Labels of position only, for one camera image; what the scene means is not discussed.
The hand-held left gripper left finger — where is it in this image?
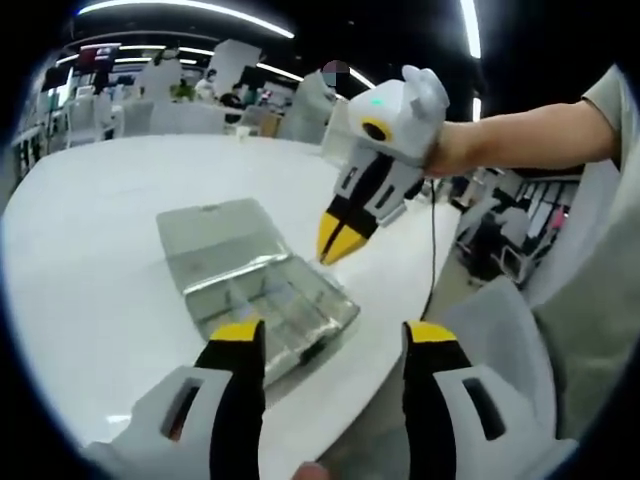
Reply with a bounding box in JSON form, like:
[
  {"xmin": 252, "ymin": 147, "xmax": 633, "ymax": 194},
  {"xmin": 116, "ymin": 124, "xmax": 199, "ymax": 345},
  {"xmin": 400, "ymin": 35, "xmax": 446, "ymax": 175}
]
[{"xmin": 84, "ymin": 319, "xmax": 266, "ymax": 480}]

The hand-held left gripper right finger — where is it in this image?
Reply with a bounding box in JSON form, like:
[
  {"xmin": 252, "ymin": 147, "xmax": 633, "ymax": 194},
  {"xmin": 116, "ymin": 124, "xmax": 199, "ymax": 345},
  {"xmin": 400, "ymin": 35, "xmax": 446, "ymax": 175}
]
[{"xmin": 401, "ymin": 319, "xmax": 581, "ymax": 480}]

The transparent grey guide fixture box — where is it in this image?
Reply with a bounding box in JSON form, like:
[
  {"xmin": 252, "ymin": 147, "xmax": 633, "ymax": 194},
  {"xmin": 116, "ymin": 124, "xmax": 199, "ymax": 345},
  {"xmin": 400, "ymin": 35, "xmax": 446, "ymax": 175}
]
[{"xmin": 155, "ymin": 197, "xmax": 362, "ymax": 389}]

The person's left hand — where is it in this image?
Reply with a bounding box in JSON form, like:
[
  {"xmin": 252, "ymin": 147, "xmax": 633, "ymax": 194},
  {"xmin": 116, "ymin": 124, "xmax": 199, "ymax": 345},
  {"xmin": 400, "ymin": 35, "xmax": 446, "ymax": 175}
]
[{"xmin": 294, "ymin": 461, "xmax": 327, "ymax": 480}]

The white mesh office chair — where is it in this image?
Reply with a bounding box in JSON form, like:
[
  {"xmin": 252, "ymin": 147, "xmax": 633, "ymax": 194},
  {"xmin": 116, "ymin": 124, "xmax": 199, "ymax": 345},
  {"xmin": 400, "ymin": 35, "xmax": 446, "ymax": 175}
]
[{"xmin": 439, "ymin": 277, "xmax": 559, "ymax": 441}]

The red screen monitor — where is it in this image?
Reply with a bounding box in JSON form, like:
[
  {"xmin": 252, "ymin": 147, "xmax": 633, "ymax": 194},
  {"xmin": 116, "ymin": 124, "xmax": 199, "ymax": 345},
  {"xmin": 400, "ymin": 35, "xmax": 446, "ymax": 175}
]
[{"xmin": 78, "ymin": 43, "xmax": 122, "ymax": 64}]

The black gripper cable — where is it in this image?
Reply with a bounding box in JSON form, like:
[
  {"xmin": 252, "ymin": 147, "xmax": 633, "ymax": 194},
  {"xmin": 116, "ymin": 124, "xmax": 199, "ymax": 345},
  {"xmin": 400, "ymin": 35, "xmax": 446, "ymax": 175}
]
[{"xmin": 418, "ymin": 177, "xmax": 439, "ymax": 321}]

